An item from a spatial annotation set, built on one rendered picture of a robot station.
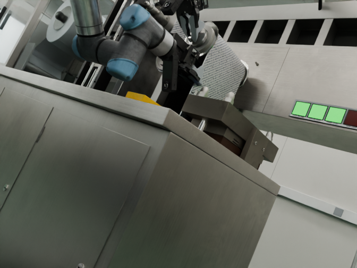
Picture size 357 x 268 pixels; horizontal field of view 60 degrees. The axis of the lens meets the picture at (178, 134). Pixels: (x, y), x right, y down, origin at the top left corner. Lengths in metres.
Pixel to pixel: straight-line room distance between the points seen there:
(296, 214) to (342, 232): 0.45
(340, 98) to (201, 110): 0.51
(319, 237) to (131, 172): 2.95
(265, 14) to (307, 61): 0.36
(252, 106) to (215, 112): 0.42
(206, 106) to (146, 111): 0.29
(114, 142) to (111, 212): 0.17
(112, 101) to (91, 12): 0.25
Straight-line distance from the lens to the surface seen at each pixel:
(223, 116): 0.88
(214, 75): 1.14
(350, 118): 1.16
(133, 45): 0.85
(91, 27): 0.90
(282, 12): 1.52
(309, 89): 1.25
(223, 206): 0.90
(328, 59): 1.30
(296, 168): 3.68
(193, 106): 0.96
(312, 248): 3.50
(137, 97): 0.77
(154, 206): 0.69
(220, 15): 1.71
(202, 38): 1.12
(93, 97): 0.86
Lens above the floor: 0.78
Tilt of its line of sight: 7 degrees up
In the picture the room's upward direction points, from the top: 25 degrees clockwise
